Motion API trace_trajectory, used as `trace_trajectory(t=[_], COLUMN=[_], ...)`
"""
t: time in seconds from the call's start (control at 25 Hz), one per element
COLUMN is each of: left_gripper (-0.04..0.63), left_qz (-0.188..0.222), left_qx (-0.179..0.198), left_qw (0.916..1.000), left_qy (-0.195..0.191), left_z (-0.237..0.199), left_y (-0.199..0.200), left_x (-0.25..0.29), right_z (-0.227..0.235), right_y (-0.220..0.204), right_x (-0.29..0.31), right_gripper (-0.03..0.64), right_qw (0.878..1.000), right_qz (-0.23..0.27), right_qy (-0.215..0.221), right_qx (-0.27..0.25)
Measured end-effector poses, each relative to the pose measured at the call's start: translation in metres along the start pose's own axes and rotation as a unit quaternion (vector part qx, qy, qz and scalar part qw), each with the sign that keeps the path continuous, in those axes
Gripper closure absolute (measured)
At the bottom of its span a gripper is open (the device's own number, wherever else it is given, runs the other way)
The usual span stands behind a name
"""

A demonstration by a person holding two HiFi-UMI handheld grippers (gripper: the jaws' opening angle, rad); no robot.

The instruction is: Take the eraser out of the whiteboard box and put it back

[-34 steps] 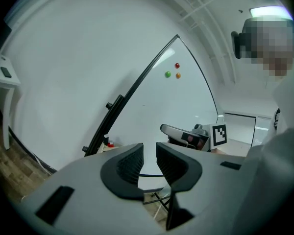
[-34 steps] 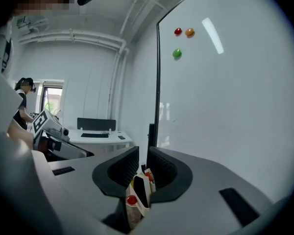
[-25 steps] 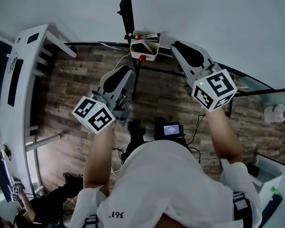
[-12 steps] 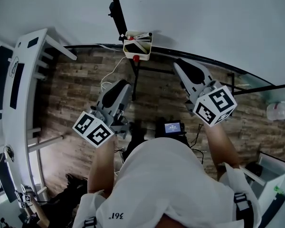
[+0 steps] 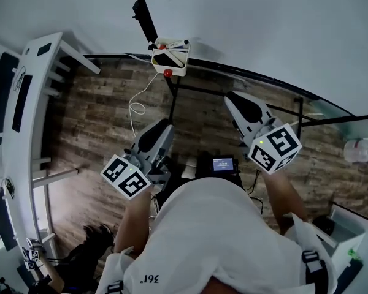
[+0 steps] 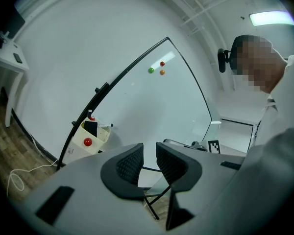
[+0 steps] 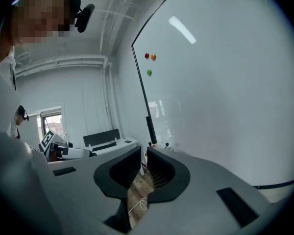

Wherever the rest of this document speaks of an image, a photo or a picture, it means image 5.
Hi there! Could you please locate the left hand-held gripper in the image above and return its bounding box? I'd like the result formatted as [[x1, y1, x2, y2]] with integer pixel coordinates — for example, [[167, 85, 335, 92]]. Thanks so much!
[[100, 118, 175, 200]]

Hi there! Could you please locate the small black box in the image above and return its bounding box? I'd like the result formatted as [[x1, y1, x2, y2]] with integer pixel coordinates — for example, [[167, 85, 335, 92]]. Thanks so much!
[[313, 216, 337, 238]]

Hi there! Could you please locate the person's right forearm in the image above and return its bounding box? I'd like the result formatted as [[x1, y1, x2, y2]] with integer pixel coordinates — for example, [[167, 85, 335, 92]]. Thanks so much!
[[262, 168, 309, 236]]

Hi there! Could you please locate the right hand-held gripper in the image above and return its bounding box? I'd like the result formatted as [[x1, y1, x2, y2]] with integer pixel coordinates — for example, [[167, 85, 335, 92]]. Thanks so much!
[[223, 91, 303, 175]]

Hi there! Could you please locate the black harness strap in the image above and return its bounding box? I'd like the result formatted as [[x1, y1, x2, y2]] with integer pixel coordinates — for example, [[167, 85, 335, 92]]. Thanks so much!
[[107, 280, 125, 294], [301, 249, 329, 288]]

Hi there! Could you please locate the clear plastic bottle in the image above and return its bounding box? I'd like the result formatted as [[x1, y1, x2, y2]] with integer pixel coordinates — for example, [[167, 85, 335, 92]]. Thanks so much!
[[343, 138, 368, 165]]

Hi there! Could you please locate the white rack frame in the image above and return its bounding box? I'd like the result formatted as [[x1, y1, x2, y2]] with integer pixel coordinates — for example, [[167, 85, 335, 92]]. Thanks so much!
[[1, 31, 102, 276]]

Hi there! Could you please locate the small black device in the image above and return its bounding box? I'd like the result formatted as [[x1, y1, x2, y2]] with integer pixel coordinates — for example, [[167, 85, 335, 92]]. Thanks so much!
[[36, 42, 53, 57]]

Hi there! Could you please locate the white floor cable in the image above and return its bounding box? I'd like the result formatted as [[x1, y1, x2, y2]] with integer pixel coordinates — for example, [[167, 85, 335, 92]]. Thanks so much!
[[128, 53, 161, 138]]

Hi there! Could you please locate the person's left forearm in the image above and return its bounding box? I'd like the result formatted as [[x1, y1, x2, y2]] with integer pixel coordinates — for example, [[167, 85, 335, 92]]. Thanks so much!
[[113, 190, 153, 254]]

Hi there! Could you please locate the black keyboard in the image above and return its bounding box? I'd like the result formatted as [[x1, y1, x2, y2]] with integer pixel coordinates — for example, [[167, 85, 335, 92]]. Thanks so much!
[[12, 74, 34, 134]]

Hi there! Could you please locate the tangled earphone cable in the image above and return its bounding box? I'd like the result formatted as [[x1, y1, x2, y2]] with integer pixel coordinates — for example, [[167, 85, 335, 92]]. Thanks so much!
[[14, 66, 27, 94]]

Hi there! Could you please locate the black-capped white marker pen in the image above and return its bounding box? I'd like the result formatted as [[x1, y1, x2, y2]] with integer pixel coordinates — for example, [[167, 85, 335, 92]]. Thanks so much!
[[167, 39, 191, 50]]

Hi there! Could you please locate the glass table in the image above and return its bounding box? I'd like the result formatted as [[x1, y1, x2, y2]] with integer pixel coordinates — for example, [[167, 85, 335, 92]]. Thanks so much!
[[300, 98, 368, 140]]

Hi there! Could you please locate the white side table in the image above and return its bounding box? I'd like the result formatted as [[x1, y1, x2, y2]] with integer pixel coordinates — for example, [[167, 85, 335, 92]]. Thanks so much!
[[312, 200, 368, 294]]

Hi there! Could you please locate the small screen device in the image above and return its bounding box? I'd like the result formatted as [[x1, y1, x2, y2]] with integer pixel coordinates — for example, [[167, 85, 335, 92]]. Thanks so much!
[[212, 156, 235, 173]]

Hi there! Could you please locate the black cable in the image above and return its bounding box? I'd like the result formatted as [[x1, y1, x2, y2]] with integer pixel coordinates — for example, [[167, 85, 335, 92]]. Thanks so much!
[[247, 170, 265, 214]]

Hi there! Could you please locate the person's white shirt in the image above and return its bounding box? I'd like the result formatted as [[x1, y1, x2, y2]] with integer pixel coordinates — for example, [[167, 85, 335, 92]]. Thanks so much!
[[94, 178, 338, 294]]

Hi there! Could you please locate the white storage box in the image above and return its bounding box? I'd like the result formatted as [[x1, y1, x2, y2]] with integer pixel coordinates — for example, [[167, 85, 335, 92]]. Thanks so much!
[[151, 37, 191, 77]]

